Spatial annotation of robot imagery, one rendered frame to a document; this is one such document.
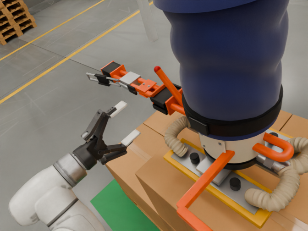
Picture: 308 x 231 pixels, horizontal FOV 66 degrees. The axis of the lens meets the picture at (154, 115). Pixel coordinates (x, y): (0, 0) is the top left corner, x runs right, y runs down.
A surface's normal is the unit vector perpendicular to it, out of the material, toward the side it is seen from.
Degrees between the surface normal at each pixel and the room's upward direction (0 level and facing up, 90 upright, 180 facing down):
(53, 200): 48
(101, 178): 0
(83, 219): 56
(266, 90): 73
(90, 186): 0
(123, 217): 0
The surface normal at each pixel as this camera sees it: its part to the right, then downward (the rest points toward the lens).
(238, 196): -0.26, -0.70
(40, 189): 0.23, -0.32
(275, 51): 0.50, 0.28
